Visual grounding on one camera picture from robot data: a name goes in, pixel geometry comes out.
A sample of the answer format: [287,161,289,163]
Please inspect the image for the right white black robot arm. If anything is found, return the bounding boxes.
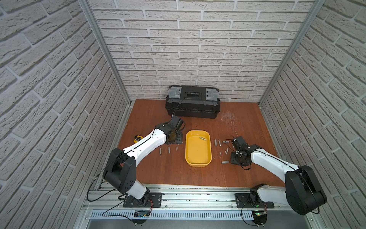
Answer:
[231,136,327,215]

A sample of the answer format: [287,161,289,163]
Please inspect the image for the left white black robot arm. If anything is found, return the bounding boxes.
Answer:
[103,115,185,205]

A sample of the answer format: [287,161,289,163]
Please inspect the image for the yellow plastic tray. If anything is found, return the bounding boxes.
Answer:
[185,130,212,167]

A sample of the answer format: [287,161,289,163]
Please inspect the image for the black plastic toolbox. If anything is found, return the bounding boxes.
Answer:
[165,85,220,119]

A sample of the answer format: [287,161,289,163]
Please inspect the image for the yellow tape measure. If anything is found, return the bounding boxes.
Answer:
[133,135,144,143]

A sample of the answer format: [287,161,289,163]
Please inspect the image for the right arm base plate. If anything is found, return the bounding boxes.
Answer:
[234,193,275,209]

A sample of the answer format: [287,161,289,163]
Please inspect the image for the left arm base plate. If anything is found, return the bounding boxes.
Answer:
[123,192,163,208]

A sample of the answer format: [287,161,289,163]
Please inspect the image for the aluminium rail frame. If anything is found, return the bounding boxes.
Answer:
[72,183,324,229]

